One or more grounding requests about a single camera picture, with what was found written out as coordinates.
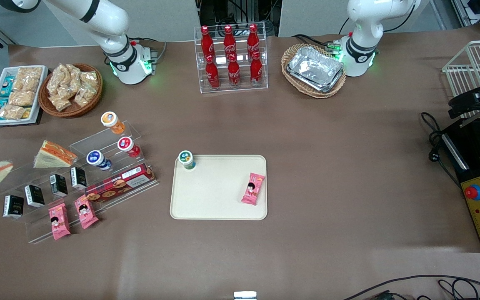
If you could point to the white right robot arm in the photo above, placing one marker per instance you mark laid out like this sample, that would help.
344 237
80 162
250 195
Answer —
111 18

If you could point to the white rectangular snack tray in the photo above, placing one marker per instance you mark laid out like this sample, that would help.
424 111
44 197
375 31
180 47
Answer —
43 83

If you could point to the aluminium foil tray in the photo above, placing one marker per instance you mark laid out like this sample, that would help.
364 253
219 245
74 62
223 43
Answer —
315 68

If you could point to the beige plastic tray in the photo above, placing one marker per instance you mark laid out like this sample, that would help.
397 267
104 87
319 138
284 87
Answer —
219 196

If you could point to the small black drink carton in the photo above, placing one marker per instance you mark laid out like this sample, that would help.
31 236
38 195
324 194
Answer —
34 196
13 206
58 185
78 178

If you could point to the black sealing machine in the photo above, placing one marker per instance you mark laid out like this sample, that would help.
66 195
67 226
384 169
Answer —
473 158

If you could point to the large clear acrylic step stand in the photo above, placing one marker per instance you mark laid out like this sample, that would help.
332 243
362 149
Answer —
40 225

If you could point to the tan cracker pack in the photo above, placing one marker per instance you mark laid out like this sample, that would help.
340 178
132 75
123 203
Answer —
29 79
22 98
11 112

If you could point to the blue snack packet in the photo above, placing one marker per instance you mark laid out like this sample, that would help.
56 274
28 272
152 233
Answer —
7 86
0 106

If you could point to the red emergency stop button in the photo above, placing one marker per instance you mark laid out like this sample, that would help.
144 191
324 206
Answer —
473 192

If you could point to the pink snack packet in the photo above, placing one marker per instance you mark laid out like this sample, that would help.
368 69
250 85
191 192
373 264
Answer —
85 212
59 221
252 189

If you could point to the clear bag of crackers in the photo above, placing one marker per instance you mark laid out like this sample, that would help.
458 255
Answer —
73 75
56 79
89 78
85 95
61 102

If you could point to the brown wicker snack basket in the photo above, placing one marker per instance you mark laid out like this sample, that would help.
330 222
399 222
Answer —
71 111

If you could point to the blue yogurt bottle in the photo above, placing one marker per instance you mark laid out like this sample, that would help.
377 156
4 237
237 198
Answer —
97 159

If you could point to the red cookie box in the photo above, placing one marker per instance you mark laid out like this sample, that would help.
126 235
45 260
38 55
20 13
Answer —
119 184

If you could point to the light wicker basket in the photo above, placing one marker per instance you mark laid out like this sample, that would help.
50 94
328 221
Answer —
315 94

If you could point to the orange yogurt bottle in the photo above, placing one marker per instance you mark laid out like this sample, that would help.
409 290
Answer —
112 121

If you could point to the red yogurt bottle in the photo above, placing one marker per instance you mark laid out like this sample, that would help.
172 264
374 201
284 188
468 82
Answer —
128 146

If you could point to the red cola bottle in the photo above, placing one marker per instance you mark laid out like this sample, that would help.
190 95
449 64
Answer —
212 75
229 41
256 71
253 41
206 43
234 73

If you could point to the green lid yogurt cup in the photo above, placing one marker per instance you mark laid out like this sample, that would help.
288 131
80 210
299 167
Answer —
186 158

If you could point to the black background equipment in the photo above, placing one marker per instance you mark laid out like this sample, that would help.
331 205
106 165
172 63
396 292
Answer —
240 12

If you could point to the clear acrylic bottle rack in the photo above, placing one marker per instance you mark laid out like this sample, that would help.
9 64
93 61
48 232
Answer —
206 89

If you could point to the small white block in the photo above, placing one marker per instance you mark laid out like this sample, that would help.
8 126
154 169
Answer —
245 296

